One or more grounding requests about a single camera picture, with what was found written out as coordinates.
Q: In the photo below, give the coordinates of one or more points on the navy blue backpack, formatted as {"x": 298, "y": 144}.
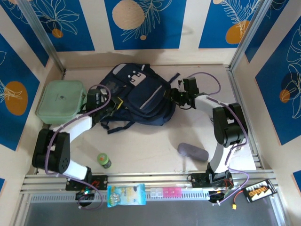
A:
{"x": 141, "y": 99}

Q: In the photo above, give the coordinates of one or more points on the grey glasses case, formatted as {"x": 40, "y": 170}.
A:
{"x": 192, "y": 151}

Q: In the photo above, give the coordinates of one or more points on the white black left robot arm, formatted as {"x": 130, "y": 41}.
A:
{"x": 77, "y": 124}

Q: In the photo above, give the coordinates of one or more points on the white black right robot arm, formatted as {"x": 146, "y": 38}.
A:
{"x": 207, "y": 103}

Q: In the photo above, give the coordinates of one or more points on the mint green lunch box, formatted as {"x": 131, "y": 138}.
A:
{"x": 58, "y": 101}

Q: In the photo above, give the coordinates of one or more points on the green lidded jar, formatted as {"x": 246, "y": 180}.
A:
{"x": 104, "y": 160}

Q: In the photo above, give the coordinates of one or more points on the blue snack packet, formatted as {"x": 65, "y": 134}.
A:
{"x": 127, "y": 195}

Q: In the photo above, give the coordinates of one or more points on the small control board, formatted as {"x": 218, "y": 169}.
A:
{"x": 82, "y": 194}
{"x": 216, "y": 196}

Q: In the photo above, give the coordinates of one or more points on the pink clear pill organizer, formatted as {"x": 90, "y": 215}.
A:
{"x": 167, "y": 191}

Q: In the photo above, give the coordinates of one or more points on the black yellow power board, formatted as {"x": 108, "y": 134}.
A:
{"x": 258, "y": 190}

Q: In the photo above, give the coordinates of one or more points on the aluminium side rail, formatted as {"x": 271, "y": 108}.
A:
{"x": 231, "y": 76}

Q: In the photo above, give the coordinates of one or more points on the blue floral wall poster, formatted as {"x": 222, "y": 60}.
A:
{"x": 164, "y": 28}
{"x": 266, "y": 26}
{"x": 33, "y": 40}
{"x": 216, "y": 23}
{"x": 18, "y": 80}
{"x": 75, "y": 35}
{"x": 282, "y": 106}

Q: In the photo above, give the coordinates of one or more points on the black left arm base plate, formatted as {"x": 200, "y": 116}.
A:
{"x": 101, "y": 182}

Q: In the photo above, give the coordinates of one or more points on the aluminium corner post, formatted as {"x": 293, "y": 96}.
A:
{"x": 249, "y": 33}
{"x": 42, "y": 35}

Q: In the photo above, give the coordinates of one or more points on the aluminium frame rail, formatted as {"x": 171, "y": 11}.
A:
{"x": 152, "y": 179}

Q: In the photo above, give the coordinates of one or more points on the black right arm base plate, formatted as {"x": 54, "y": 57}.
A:
{"x": 197, "y": 180}

